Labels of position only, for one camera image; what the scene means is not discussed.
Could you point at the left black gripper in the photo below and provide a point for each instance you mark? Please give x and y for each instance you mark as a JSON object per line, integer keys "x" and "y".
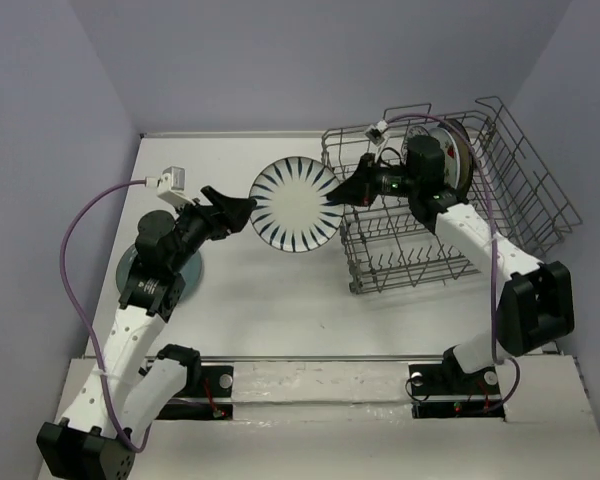
{"x": 237, "y": 212}

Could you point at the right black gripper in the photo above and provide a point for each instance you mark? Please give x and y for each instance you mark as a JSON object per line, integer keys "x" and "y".
{"x": 361, "y": 187}

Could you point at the white blue striped plate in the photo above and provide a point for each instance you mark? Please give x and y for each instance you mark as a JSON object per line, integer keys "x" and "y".
{"x": 292, "y": 213}

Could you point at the plain teal plate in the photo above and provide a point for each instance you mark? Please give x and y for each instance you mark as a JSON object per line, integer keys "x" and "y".
{"x": 192, "y": 272}

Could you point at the blue floral pattern plate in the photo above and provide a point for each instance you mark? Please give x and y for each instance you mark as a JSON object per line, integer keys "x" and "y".
{"x": 414, "y": 131}

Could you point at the white strawberry pattern plate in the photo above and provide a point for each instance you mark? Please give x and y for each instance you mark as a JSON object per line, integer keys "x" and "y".
{"x": 451, "y": 153}

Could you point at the dark striped rim plate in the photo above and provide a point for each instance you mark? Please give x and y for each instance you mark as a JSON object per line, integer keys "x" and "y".
{"x": 461, "y": 136}

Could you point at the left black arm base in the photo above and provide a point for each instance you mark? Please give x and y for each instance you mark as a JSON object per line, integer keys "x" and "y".
{"x": 209, "y": 400}

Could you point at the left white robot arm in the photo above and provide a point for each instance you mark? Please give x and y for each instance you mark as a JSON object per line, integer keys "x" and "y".
{"x": 99, "y": 435}

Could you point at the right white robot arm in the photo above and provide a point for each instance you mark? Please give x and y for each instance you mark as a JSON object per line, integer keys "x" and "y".
{"x": 531, "y": 302}

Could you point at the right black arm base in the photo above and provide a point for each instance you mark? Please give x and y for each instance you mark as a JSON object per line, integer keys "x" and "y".
{"x": 434, "y": 396}

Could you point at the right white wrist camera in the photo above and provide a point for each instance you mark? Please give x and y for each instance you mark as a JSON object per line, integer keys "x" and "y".
{"x": 375, "y": 133}

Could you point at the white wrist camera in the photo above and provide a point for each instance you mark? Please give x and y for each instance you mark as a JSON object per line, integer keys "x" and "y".
{"x": 375, "y": 133}
{"x": 172, "y": 182}

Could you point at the grey wire dish rack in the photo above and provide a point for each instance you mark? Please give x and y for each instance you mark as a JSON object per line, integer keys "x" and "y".
{"x": 385, "y": 246}

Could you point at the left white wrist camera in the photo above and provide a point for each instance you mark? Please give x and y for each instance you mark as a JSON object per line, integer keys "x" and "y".
{"x": 172, "y": 182}

